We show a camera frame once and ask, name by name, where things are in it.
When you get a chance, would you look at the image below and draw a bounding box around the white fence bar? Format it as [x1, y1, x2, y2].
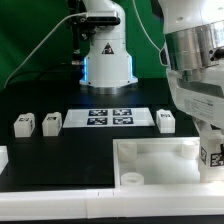
[0, 184, 224, 221]
[0, 146, 8, 174]

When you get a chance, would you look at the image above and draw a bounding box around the white camera cable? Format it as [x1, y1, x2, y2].
[3, 12, 88, 90]

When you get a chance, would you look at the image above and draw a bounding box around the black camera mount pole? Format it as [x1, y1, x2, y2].
[66, 0, 86, 66]

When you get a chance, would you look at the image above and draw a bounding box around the grey base camera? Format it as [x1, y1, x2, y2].
[86, 10, 120, 26]

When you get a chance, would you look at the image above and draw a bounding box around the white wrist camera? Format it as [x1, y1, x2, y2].
[159, 45, 170, 67]

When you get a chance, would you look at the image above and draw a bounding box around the white left fence bar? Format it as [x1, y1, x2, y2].
[0, 146, 8, 174]

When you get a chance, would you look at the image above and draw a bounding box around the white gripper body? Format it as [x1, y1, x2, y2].
[167, 69, 224, 129]

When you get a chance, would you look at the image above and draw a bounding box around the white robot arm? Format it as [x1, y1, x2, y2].
[81, 0, 224, 130]

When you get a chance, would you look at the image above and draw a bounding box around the white marker sheet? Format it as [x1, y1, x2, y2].
[63, 108, 155, 128]

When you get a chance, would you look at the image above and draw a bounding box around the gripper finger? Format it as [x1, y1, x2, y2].
[194, 119, 211, 134]

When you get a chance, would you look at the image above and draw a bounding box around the white square tabletop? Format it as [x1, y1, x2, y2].
[113, 137, 224, 187]

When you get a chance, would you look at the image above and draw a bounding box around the white front fence bar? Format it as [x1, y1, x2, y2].
[0, 184, 224, 221]

